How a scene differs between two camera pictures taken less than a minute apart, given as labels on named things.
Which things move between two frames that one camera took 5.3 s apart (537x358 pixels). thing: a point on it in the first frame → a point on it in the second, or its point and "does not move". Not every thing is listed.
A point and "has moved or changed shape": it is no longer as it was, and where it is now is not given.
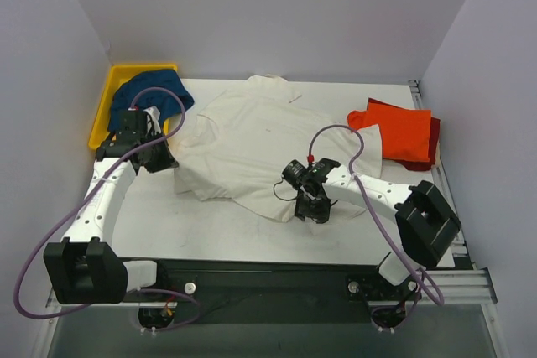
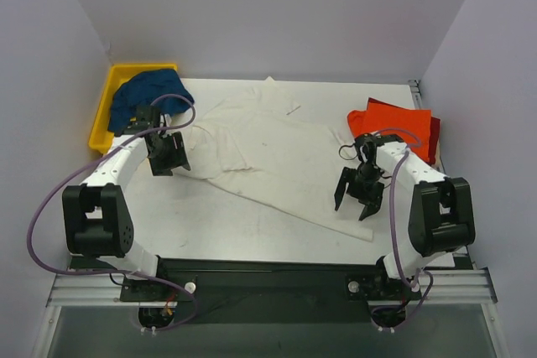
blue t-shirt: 163,90 does not move
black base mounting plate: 273,292 does not move
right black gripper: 312,204 → 363,190
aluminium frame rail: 465,287 does not move
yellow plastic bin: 118,75 does not move
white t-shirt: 233,145 has moved or changed shape
